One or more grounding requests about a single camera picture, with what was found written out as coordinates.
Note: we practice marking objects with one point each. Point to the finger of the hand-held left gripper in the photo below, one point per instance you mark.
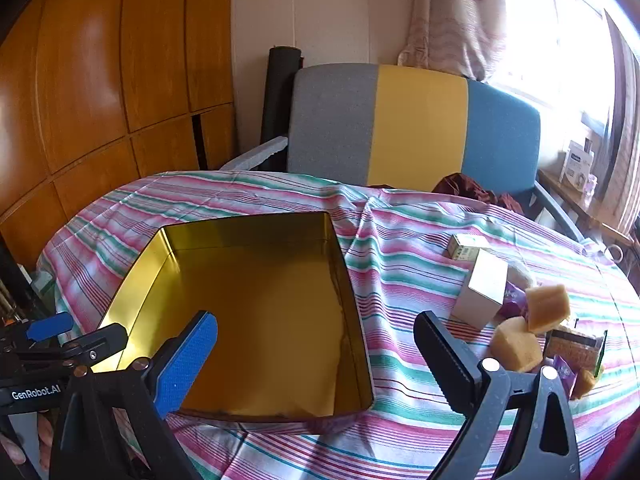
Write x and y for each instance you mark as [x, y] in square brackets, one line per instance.
[50, 326]
[97, 344]

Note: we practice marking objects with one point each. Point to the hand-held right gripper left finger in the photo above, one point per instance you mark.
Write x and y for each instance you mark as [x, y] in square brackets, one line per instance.
[191, 360]

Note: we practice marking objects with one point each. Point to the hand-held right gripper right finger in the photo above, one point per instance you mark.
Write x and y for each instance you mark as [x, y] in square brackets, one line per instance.
[445, 355]

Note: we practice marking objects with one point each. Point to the angular yellow sponge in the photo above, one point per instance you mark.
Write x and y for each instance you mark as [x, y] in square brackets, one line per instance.
[515, 347]

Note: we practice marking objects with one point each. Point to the tall white carton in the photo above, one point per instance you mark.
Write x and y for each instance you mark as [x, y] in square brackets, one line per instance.
[477, 290]

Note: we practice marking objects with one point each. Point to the gold tin box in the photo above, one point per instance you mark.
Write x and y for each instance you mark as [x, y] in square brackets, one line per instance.
[260, 310]

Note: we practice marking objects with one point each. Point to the purple packet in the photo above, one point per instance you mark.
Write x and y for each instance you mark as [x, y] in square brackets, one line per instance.
[567, 377]
[515, 301]

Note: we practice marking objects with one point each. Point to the small green carton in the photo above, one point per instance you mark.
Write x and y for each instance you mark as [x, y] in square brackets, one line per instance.
[465, 247]

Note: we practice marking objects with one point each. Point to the rectangular yellow sponge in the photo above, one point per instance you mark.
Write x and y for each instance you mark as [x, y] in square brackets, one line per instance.
[547, 310]

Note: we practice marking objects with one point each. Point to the green-edged snack packet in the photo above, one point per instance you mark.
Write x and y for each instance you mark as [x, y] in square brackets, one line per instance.
[575, 352]

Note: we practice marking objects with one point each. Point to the small yellow sponge piece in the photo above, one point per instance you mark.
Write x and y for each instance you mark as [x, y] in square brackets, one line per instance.
[582, 385]

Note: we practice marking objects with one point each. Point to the person's left hand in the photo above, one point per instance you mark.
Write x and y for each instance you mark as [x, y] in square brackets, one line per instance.
[45, 435]

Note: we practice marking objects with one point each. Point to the striped pink green tablecloth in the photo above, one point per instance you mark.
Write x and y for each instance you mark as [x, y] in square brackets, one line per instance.
[400, 260]

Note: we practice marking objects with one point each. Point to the maroon cloth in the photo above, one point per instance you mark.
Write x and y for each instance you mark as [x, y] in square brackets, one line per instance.
[465, 187]

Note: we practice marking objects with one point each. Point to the wooden shelf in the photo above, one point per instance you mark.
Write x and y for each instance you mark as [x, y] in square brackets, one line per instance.
[575, 205]

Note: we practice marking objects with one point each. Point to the dark red garment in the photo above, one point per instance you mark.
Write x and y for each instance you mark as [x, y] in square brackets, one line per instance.
[620, 452]

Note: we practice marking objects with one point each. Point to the small pink bottle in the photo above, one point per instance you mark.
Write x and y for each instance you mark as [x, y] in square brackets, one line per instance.
[591, 183]

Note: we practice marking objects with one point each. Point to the grey yellow blue chair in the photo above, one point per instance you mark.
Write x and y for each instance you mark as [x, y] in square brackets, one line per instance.
[420, 125]

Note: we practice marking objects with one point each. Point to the wooden wardrobe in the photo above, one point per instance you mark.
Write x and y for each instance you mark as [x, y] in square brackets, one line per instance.
[100, 85]

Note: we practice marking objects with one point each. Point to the black rolled mat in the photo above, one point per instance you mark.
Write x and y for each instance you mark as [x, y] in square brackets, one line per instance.
[280, 100]

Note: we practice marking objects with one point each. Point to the striped side curtain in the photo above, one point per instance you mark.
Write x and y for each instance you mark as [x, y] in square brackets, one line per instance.
[627, 135]

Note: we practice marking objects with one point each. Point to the window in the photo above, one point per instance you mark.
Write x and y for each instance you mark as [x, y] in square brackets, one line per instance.
[550, 35]

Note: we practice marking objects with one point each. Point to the patterned beige curtain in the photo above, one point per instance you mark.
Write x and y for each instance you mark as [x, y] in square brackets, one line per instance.
[450, 10]

